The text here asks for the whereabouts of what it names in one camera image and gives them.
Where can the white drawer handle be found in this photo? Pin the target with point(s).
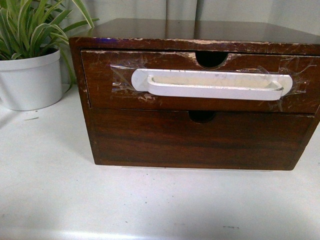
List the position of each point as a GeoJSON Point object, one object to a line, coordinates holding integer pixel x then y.
{"type": "Point", "coordinates": [212, 84]}

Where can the wooden drawer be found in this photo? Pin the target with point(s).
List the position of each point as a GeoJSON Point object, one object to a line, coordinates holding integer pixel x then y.
{"type": "Point", "coordinates": [231, 140]}
{"type": "Point", "coordinates": [108, 75]}

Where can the brown wooden drawer cabinet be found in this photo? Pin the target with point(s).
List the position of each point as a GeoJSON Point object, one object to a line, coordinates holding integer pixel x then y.
{"type": "Point", "coordinates": [211, 41]}

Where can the green striped spider plant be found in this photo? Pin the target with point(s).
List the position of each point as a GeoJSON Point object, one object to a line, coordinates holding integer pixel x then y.
{"type": "Point", "coordinates": [31, 28]}

